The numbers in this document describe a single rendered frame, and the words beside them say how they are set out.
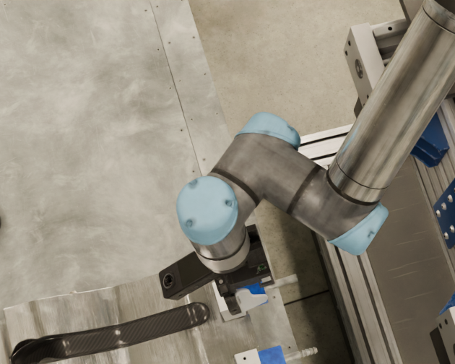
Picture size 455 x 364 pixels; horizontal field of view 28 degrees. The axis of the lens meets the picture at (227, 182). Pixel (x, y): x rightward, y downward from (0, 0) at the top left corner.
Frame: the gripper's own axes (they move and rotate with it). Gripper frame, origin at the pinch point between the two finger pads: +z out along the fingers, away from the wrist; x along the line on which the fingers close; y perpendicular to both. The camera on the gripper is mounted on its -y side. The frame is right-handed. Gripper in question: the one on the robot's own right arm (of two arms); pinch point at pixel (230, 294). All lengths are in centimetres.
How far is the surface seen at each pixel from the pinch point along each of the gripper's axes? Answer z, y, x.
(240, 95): 86, 14, 86
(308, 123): 90, 29, 72
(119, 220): 9.3, -15.8, 22.7
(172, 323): 4.9, -10.8, 0.1
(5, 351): 2.6, -37.8, 3.5
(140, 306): 3.5, -14.9, 4.0
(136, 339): 4.3, -16.9, -0.8
